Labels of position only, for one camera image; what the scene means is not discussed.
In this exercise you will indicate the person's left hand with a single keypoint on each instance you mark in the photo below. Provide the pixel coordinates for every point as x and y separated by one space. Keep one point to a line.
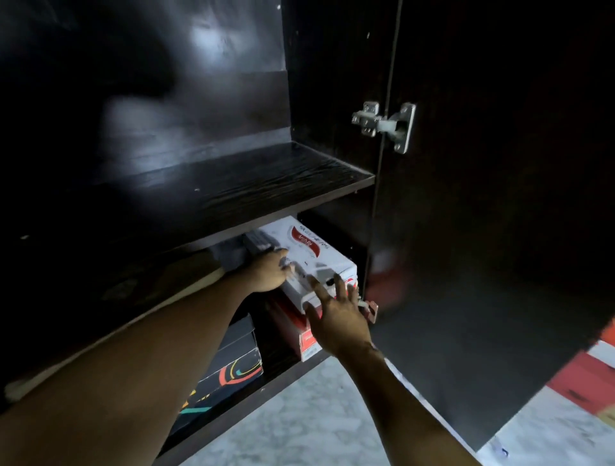
262 276

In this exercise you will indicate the person's right hand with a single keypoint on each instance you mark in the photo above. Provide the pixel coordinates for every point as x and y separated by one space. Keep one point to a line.
343 324

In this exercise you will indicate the person's right middle finger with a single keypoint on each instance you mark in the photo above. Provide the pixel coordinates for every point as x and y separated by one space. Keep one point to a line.
341 287

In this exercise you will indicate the person's left fingers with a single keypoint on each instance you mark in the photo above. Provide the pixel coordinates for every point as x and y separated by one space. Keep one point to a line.
286 269

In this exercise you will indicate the person's right thumb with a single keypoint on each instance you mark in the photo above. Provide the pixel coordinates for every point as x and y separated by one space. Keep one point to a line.
313 317

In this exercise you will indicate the person's right little finger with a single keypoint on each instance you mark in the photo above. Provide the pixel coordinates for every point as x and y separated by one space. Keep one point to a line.
365 311

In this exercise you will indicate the person's left forearm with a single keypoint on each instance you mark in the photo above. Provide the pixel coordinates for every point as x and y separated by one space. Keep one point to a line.
125 369

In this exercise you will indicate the person's right forearm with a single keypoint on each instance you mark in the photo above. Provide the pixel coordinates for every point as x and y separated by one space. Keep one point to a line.
408 413

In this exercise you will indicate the black box with colourful print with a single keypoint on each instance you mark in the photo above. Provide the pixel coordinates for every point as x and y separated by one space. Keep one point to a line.
230 369

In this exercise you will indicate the dark wooden shelf board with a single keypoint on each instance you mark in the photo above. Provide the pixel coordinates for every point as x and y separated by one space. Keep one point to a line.
216 187

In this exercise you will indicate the dark cabinet door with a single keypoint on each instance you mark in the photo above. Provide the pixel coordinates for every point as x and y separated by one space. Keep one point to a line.
480 192

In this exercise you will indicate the large metal door hinge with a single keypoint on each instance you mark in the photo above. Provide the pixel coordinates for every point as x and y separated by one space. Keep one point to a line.
384 126

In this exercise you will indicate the red and white mat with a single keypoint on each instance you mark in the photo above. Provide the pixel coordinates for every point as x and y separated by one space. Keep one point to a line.
584 374

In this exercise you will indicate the dark wooden cabinet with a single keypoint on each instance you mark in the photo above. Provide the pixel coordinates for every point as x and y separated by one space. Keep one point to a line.
144 72

